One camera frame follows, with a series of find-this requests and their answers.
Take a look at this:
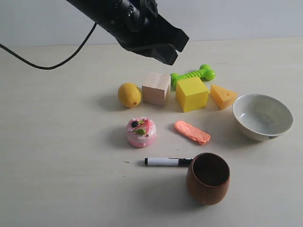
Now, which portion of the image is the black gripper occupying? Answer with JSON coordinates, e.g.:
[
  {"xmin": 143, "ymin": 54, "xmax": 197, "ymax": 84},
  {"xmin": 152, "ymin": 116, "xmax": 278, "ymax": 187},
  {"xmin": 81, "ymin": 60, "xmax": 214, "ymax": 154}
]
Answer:
[{"xmin": 104, "ymin": 0, "xmax": 189, "ymax": 66}]

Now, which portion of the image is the orange salmon slice toy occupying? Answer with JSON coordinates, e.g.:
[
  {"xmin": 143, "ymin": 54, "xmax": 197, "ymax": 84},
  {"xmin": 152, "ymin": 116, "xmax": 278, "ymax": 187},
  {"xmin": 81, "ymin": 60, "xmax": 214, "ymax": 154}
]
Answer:
[{"xmin": 174, "ymin": 121, "xmax": 211, "ymax": 145}]

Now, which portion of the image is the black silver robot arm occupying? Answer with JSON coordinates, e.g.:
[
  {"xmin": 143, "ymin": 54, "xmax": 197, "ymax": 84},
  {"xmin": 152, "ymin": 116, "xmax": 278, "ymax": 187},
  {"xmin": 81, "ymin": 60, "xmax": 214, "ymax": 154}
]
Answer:
[{"xmin": 69, "ymin": 0, "xmax": 189, "ymax": 65}]

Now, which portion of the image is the plain wooden cube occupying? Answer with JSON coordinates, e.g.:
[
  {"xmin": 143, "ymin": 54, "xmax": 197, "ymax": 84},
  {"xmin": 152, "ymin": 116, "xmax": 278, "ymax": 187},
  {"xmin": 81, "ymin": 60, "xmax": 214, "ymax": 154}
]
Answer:
[{"xmin": 142, "ymin": 72, "xmax": 171, "ymax": 106}]

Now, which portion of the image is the green bone dog toy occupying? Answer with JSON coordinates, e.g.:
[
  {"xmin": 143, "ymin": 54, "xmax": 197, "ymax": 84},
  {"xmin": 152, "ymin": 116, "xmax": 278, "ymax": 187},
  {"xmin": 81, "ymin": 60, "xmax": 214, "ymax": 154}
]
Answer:
[{"xmin": 170, "ymin": 64, "xmax": 216, "ymax": 88}]

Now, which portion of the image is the yellow cube block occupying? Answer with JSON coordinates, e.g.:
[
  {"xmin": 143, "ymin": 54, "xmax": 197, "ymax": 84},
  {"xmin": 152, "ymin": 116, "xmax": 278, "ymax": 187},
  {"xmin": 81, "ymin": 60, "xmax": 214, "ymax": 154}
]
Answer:
[{"xmin": 176, "ymin": 77, "xmax": 209, "ymax": 112}]

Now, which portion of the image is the yellow lemon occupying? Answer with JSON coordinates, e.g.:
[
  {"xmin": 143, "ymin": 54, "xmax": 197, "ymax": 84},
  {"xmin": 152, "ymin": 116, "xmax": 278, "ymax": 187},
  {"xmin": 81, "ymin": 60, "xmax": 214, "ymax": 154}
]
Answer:
[{"xmin": 118, "ymin": 83, "xmax": 142, "ymax": 108}]

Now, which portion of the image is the orange cheese wedge toy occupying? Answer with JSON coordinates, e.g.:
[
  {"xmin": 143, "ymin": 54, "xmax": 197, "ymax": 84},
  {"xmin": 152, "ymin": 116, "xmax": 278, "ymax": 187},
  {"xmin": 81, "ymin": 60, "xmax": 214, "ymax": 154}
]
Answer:
[{"xmin": 210, "ymin": 84, "xmax": 238, "ymax": 110}]

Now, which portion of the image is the pink cake squishy toy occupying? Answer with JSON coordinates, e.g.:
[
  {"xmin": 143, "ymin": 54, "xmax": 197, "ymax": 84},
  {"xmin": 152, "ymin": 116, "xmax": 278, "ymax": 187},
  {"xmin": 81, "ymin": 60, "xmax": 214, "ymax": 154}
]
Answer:
[{"xmin": 126, "ymin": 117, "xmax": 157, "ymax": 148}]

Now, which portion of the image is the white speckled ceramic bowl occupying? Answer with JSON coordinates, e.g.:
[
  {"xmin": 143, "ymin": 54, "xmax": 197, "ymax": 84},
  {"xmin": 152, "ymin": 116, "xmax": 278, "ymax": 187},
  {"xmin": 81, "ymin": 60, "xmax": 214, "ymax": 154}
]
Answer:
[{"xmin": 232, "ymin": 94, "xmax": 294, "ymax": 141}]

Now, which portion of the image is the black white marker pen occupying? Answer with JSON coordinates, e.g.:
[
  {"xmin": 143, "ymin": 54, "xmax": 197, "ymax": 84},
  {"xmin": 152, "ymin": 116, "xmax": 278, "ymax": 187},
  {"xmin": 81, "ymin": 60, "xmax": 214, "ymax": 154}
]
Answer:
[{"xmin": 144, "ymin": 157, "xmax": 193, "ymax": 167}]

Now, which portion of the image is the brown wooden cup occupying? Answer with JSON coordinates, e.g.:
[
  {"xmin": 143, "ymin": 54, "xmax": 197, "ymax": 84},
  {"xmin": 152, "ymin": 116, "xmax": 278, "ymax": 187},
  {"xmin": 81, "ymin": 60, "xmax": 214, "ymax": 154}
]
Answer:
[{"xmin": 186, "ymin": 153, "xmax": 230, "ymax": 206}]

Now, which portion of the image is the black cable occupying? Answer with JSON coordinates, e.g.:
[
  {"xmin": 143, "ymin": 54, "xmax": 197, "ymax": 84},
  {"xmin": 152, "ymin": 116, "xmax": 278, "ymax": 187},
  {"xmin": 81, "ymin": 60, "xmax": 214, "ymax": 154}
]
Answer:
[{"xmin": 0, "ymin": 22, "xmax": 98, "ymax": 70}]

